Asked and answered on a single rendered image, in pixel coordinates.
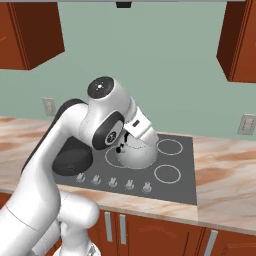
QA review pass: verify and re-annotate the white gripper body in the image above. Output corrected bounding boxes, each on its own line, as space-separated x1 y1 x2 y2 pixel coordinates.
115 128 159 170

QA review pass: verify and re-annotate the silver hob knob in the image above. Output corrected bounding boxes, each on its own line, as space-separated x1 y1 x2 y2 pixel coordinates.
141 181 153 194
75 172 86 184
107 176 119 188
124 179 135 191
91 174 102 186

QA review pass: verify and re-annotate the dark grey hob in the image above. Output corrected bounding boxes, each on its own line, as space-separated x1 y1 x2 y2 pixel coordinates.
52 132 199 206

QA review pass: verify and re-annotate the brown cupboard door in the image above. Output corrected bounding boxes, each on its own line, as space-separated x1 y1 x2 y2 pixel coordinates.
116 211 205 256
199 226 256 256
0 192 12 210
87 208 119 256

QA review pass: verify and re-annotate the grey range hood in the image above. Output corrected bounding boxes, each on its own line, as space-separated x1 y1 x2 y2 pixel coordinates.
56 0 248 10

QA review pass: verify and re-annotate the silver cupboard handle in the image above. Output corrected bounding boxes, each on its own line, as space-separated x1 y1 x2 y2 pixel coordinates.
203 229 219 256
104 211 113 243
118 213 128 246

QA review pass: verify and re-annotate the grey wall socket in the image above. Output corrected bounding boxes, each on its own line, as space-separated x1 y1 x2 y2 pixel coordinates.
237 113 256 137
41 96 57 117

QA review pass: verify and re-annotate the brown wall cupboard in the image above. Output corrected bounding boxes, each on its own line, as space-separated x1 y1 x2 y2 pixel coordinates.
216 0 256 84
0 1 66 71

